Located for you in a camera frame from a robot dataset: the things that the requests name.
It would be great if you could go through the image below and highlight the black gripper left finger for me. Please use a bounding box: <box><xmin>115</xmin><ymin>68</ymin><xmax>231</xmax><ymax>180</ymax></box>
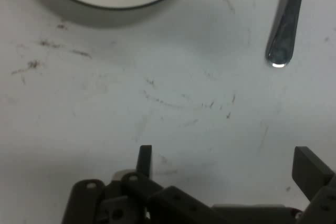
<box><xmin>61</xmin><ymin>144</ymin><xmax>214</xmax><ymax>224</ymax></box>

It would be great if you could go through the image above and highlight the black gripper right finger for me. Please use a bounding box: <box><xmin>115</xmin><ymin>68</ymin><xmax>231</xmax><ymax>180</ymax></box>
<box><xmin>292</xmin><ymin>146</ymin><xmax>336</xmax><ymax>224</ymax></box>

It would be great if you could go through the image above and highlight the silver metal table knife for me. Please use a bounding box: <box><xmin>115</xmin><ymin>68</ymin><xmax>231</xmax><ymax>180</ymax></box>
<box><xmin>265</xmin><ymin>0</ymin><xmax>308</xmax><ymax>69</ymax></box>

